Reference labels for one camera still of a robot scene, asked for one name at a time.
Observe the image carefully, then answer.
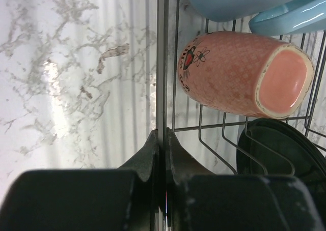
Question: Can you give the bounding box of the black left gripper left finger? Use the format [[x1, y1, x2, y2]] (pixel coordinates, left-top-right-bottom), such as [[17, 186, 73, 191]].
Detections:
[[1, 131, 159, 230]]

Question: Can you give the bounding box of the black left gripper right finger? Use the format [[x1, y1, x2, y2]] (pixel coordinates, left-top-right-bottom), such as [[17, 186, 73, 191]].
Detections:
[[167, 129, 325, 230]]

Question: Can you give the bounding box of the black plate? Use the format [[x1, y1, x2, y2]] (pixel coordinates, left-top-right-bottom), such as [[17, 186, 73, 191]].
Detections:
[[236, 118, 325, 194]]

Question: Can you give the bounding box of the pink ceramic mug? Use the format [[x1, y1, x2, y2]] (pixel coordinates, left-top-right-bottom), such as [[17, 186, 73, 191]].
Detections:
[[177, 31, 314, 119]]

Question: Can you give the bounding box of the light blue handled mug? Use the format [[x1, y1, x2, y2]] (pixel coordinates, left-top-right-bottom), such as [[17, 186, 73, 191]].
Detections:
[[249, 0, 325, 36]]

